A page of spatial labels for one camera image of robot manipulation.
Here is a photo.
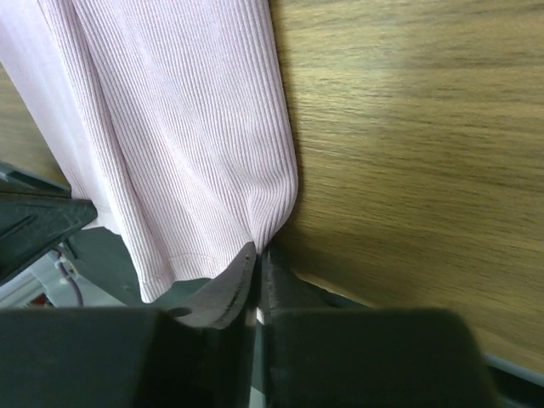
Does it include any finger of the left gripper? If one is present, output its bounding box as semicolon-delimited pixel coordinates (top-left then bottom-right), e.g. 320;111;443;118
1;161;97;285

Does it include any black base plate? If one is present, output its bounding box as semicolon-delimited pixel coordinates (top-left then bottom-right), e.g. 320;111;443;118
65;228;543;407

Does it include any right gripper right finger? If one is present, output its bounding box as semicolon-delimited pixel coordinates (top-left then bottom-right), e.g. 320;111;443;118
260;247;500;407

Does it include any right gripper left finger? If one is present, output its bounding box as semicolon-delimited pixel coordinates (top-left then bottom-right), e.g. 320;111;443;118
1;243;258;407

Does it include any pink tank top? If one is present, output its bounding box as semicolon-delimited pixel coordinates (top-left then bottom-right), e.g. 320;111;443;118
1;1;298;303

